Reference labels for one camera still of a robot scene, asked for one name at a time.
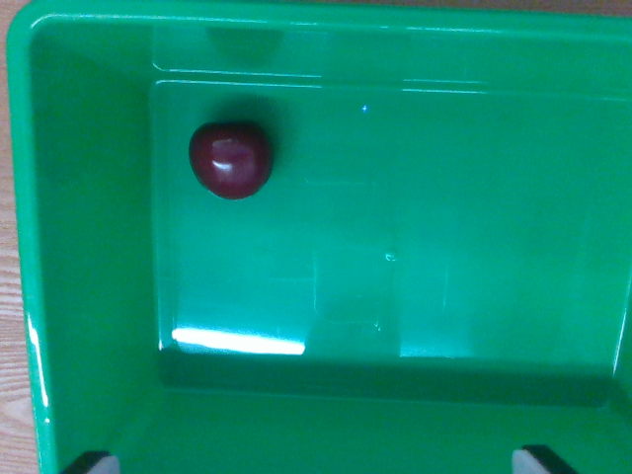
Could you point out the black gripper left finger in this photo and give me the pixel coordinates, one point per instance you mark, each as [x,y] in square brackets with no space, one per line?
[94,464]

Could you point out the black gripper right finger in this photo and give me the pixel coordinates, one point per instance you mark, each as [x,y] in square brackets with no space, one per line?
[535,463]

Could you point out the dark red cherry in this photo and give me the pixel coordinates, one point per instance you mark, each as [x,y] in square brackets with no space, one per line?
[231,160]

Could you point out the green plastic bin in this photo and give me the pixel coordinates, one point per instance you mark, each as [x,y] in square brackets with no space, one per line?
[375,257]

